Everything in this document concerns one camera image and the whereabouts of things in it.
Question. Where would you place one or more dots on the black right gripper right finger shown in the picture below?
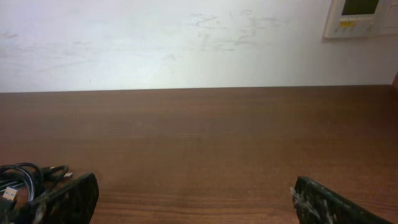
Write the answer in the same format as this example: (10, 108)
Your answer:
(314, 203)

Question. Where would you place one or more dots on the white wall control panel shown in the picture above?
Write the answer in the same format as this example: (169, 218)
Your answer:
(361, 18)

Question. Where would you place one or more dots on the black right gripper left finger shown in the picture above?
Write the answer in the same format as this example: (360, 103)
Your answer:
(73, 203)

